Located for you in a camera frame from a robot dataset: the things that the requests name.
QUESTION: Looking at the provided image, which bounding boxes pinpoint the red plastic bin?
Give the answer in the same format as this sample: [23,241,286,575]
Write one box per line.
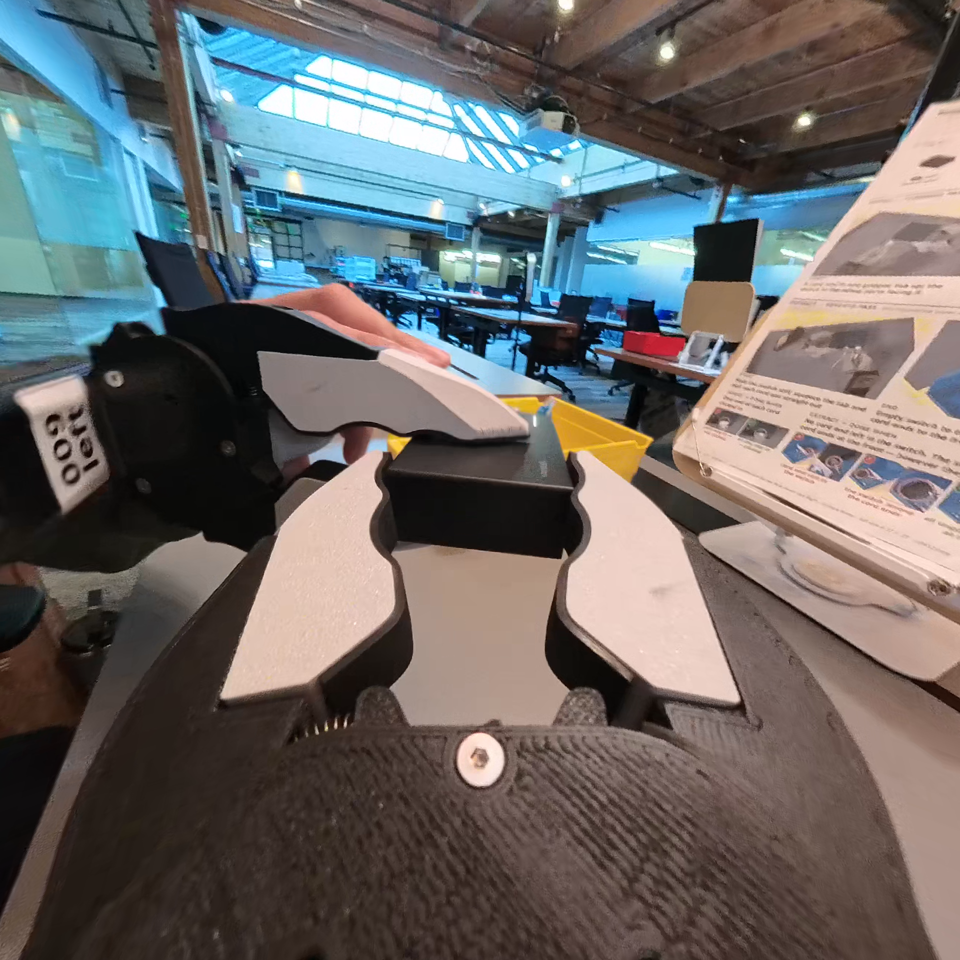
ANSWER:
[622,330,688,358]

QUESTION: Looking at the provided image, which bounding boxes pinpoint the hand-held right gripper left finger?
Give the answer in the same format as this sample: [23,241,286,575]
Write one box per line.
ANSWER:
[219,450,414,708]

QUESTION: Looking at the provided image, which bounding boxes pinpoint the person's left hand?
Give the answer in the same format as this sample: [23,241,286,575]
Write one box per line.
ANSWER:
[251,283,453,481]

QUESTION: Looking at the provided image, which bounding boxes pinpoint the printed instruction sheet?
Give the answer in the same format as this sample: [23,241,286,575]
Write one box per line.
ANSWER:
[675,101,960,594]

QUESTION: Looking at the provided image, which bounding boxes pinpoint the instruction sheet on stand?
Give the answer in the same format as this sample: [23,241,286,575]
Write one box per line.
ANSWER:
[671,97,960,684]

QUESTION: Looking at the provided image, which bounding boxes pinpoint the black network switch box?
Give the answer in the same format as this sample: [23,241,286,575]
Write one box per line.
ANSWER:
[382,418,580,561]

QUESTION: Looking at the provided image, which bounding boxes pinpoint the ceiling projector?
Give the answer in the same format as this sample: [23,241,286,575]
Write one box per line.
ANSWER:
[521,90,582,145]

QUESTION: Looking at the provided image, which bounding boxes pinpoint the black office chair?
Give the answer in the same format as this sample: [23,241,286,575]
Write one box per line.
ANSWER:
[609,297,663,393]
[521,294,594,400]

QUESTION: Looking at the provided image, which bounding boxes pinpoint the black upright panel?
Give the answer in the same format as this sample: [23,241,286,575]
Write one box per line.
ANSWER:
[691,219,765,286]

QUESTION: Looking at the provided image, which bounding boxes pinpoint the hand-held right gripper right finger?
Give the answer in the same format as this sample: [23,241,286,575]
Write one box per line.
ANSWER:
[546,450,744,708]

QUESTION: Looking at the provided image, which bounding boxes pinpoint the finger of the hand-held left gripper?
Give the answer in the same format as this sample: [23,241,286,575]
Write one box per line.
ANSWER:
[268,412,346,469]
[257,347,534,444]

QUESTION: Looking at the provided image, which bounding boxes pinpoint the yellow plastic bin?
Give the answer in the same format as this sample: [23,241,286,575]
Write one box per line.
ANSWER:
[386,396,655,485]

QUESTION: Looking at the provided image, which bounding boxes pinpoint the beige rounded board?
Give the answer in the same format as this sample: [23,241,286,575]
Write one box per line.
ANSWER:
[681,281,757,349]

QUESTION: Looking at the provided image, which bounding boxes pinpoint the black mesh chair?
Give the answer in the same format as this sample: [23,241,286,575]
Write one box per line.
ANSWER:
[135,231,226,310]

